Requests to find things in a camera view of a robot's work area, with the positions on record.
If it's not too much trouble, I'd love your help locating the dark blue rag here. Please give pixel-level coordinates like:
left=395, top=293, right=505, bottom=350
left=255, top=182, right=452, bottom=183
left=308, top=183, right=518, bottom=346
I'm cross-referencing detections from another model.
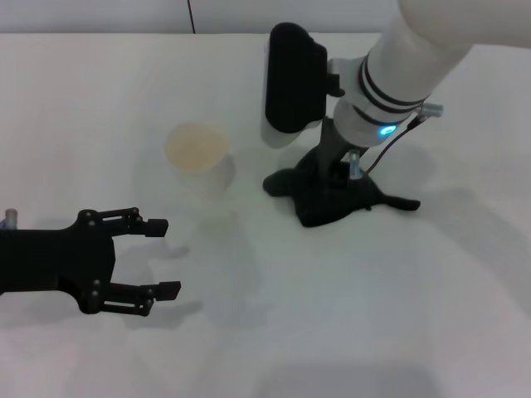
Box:
left=263, top=149, right=421, bottom=228

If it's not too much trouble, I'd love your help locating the white paper cup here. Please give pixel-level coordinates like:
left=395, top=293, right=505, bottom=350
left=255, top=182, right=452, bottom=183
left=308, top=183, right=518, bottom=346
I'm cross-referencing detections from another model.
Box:
left=164, top=122, right=236, bottom=196

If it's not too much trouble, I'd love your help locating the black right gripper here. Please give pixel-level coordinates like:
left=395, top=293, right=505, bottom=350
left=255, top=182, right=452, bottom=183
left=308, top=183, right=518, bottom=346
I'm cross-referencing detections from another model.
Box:
left=318, top=116, right=366, bottom=187

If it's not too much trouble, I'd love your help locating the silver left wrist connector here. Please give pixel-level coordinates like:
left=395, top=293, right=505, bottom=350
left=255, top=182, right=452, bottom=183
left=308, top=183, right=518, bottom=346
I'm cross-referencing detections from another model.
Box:
left=0, top=208, right=21, bottom=231

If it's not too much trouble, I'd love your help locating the right wrist cable with plug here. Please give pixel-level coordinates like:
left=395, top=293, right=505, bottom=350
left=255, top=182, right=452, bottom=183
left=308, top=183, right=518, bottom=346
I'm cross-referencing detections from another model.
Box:
left=364, top=103, right=444, bottom=173

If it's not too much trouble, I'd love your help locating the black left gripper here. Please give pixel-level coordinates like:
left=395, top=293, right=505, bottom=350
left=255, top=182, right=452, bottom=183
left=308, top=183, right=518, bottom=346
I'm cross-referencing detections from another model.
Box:
left=0, top=206, right=183, bottom=317

